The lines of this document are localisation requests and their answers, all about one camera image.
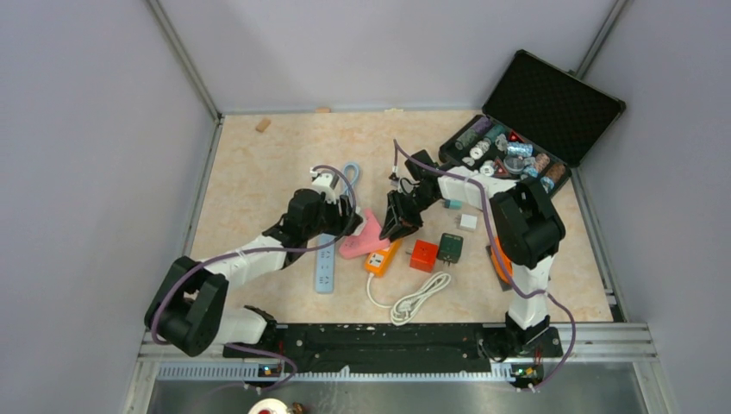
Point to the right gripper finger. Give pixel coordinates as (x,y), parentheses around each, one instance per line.
(407,223)
(393,227)

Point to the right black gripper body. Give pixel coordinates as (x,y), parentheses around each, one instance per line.
(418,201)

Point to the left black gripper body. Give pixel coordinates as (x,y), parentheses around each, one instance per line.
(329,221)

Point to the pink triangular power strip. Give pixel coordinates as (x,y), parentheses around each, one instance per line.
(367,241)

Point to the green cube socket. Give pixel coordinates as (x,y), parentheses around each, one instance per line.
(450,248)

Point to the orange power strip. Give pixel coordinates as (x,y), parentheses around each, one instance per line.
(378,262)

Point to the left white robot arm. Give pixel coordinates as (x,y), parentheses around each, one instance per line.
(187,310)

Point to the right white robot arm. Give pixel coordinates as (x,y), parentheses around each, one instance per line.
(523,227)

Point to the teal plug adapter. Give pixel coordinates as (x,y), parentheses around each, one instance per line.
(452,204)

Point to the white plug adapter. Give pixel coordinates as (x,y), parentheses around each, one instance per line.
(467,222)

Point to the red cube socket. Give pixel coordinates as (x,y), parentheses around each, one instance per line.
(423,256)

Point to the small wooden block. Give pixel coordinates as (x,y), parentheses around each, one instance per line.
(263,125)

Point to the grey mat under toy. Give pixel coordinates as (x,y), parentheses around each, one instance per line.
(496,268)

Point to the black open case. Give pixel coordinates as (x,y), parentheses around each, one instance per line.
(536,103)

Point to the red white emergency button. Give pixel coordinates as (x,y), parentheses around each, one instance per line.
(271,406)

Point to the blue power strip with cable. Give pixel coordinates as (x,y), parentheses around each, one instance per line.
(325,259)

